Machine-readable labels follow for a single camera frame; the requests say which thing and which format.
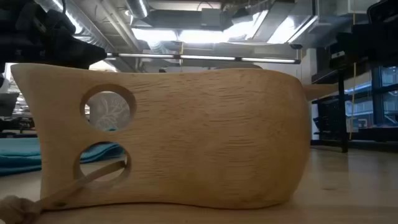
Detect grey floral mug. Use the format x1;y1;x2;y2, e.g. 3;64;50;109
88;91;131;131

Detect black table frame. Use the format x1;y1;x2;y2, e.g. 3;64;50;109
310;139;398;154

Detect dark window frame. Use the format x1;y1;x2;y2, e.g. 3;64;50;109
369;63;398;128

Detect tan leather cup cord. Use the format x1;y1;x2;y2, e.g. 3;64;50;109
0;160;127;224

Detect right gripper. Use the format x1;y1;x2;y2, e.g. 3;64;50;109
328;23;398;71

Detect yellow hanging cord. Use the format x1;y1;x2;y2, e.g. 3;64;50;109
349;62;358;141

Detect silver ventilation duct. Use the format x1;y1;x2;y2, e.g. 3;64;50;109
126;0;150;19

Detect wooden kuksa cup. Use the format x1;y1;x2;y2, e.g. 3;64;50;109
11;63;312;210

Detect teal folded cloth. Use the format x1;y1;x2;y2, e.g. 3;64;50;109
0;136;125;175

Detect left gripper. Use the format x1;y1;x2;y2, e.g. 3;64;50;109
0;0;108;70

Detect wooden shelf black metal frame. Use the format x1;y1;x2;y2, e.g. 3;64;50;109
303;67;349;153

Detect black mesh crate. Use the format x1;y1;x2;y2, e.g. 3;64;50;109
312;98;343;141

